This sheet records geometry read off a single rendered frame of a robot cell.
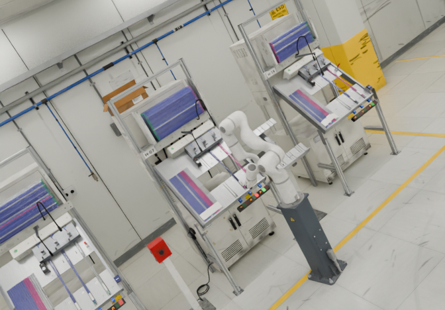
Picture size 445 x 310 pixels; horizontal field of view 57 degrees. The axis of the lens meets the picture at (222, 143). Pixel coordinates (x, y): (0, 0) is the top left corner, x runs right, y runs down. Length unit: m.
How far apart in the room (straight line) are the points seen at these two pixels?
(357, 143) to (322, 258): 1.75
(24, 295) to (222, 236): 1.65
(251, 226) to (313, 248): 0.92
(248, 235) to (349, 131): 1.57
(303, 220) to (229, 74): 2.98
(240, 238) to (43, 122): 2.51
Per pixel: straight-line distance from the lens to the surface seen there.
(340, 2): 6.13
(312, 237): 3.14
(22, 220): 3.47
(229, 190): 3.47
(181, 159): 3.64
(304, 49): 4.38
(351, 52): 6.14
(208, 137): 3.68
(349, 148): 4.55
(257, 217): 3.95
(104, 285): 3.31
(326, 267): 3.30
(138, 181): 5.13
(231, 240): 3.86
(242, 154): 3.08
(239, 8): 5.77
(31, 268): 3.51
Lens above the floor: 2.18
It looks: 17 degrees down
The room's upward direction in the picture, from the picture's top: 28 degrees counter-clockwise
